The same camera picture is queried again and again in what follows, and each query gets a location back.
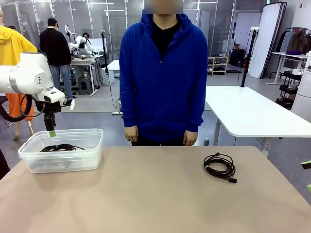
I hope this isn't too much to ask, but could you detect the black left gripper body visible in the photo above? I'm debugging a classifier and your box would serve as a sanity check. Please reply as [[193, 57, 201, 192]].
[[35, 98, 62, 114]]

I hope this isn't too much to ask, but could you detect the black braided USB cable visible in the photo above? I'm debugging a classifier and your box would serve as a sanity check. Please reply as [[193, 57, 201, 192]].
[[39, 143, 86, 153]]

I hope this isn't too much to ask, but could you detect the black USB extension cable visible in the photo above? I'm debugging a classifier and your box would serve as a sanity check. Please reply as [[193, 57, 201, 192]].
[[203, 152, 238, 184]]

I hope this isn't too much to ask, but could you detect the person's left forearm blue sleeve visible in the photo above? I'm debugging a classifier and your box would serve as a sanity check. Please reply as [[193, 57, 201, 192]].
[[186, 92, 207, 133]]

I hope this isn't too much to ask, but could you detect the person's right forearm blue sleeve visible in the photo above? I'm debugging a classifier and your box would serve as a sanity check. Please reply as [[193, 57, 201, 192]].
[[119, 92, 139, 128]]

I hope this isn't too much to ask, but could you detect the person's right hand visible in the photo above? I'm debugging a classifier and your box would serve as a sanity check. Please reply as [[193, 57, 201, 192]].
[[124, 125, 139, 142]]

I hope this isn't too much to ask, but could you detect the person's left hand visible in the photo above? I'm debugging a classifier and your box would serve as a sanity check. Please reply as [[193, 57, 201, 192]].
[[183, 130, 197, 146]]

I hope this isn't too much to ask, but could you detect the grey plastic stool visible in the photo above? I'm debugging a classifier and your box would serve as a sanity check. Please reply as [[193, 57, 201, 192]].
[[78, 77, 94, 95]]

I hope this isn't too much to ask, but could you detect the clear plastic storage bin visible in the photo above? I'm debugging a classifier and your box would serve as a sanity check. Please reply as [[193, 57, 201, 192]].
[[18, 128, 104, 174]]

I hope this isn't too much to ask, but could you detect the grey robot workbench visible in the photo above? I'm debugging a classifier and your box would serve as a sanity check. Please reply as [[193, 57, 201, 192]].
[[50, 54, 105, 97]]

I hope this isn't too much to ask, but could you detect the person in black jacket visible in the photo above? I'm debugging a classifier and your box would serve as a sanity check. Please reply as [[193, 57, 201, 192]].
[[39, 17, 78, 99]]

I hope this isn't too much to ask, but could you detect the black utility cart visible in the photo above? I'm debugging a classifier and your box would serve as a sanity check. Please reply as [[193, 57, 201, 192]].
[[276, 70, 303, 110]]

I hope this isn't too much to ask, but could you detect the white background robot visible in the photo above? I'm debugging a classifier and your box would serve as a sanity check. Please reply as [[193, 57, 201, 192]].
[[68, 35, 95, 53]]

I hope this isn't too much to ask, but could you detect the white standing desk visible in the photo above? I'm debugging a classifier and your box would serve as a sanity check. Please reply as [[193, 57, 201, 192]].
[[106, 60, 124, 115]]

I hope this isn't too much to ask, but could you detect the large white table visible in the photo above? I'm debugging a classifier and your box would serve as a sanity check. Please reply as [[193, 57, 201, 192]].
[[205, 85, 311, 158]]

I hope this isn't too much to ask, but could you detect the white desk with purple cloth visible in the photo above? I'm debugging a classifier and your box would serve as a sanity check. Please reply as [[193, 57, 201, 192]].
[[266, 51, 309, 85]]

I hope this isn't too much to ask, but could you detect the person in blue hoodie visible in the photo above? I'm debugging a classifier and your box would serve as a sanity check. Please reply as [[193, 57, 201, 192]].
[[119, 12, 208, 147]]

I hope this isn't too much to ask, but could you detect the black stand pole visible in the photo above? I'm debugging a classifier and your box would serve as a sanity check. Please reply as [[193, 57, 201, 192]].
[[240, 28, 259, 88]]

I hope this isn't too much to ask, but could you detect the clothes rack with garments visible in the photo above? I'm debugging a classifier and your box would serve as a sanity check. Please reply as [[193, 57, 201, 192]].
[[276, 27, 311, 55]]

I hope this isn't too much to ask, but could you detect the black bags pile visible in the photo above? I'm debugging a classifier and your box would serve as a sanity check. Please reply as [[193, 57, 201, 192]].
[[229, 47, 248, 68]]

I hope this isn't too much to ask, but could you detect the wooden shoe shelf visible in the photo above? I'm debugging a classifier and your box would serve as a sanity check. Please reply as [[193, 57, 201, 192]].
[[207, 56, 229, 76]]

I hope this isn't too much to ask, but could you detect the white folding screen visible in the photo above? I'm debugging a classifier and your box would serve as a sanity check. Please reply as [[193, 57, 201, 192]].
[[247, 1, 287, 79]]

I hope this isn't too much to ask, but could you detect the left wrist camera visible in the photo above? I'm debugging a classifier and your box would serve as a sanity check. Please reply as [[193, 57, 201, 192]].
[[59, 98, 75, 111]]

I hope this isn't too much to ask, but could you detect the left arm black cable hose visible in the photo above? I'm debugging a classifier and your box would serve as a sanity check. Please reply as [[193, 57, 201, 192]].
[[0, 94, 46, 122]]

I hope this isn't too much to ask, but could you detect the black camera tripod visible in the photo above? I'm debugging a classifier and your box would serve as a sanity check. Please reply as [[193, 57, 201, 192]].
[[100, 30, 110, 73]]

